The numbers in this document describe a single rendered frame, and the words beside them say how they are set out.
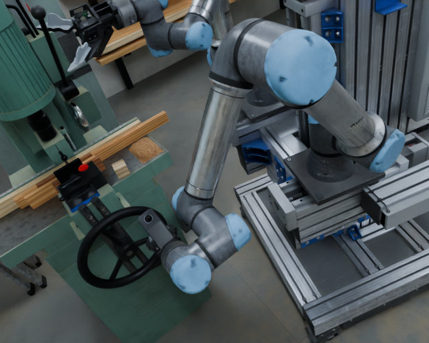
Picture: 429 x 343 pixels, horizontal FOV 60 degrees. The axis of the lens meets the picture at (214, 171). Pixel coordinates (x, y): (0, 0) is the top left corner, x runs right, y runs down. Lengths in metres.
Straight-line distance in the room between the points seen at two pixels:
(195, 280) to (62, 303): 1.58
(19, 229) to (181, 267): 0.68
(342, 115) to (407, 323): 1.21
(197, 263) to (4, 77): 0.69
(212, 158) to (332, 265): 1.02
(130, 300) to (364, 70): 1.20
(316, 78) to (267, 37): 0.11
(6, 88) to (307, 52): 0.78
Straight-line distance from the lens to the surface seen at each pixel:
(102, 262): 1.42
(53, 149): 1.26
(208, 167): 0.82
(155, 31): 1.17
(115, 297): 1.57
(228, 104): 0.78
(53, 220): 1.26
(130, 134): 1.38
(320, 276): 1.68
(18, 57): 1.13
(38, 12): 1.09
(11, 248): 1.27
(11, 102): 1.15
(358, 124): 0.87
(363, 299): 1.62
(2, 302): 2.54
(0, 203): 1.38
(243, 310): 1.88
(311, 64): 0.65
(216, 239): 0.80
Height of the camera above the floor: 1.66
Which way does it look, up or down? 41 degrees down
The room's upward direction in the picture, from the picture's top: 18 degrees counter-clockwise
